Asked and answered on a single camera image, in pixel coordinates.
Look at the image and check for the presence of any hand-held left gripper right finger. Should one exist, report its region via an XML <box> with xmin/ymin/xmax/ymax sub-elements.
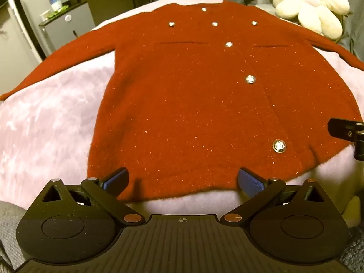
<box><xmin>224</xmin><ymin>168</ymin><xmax>328</xmax><ymax>224</ymax></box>

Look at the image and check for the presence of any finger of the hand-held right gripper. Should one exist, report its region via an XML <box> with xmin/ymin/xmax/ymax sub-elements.
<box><xmin>327</xmin><ymin>118</ymin><xmax>364</xmax><ymax>160</ymax></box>

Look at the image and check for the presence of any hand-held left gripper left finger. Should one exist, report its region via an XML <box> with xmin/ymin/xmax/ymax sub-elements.
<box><xmin>42</xmin><ymin>167</ymin><xmax>144</xmax><ymax>225</ymax></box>

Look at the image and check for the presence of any red knit cardigan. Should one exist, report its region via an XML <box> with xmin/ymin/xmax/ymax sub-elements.
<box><xmin>0</xmin><ymin>0</ymin><xmax>364</xmax><ymax>202</ymax></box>

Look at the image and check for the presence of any pink fluffy blanket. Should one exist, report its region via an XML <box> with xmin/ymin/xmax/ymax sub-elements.
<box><xmin>0</xmin><ymin>0</ymin><xmax>364</xmax><ymax>219</ymax></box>

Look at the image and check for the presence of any cream flower plush pillow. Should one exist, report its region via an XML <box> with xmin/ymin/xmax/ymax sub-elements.
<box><xmin>271</xmin><ymin>0</ymin><xmax>351</xmax><ymax>40</ymax></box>

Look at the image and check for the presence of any grey small cabinet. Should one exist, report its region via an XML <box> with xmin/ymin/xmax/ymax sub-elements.
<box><xmin>38</xmin><ymin>1</ymin><xmax>96</xmax><ymax>55</ymax></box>

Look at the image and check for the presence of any white refrigerator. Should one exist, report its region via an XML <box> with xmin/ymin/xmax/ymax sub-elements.
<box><xmin>6</xmin><ymin>0</ymin><xmax>48</xmax><ymax>61</ymax></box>

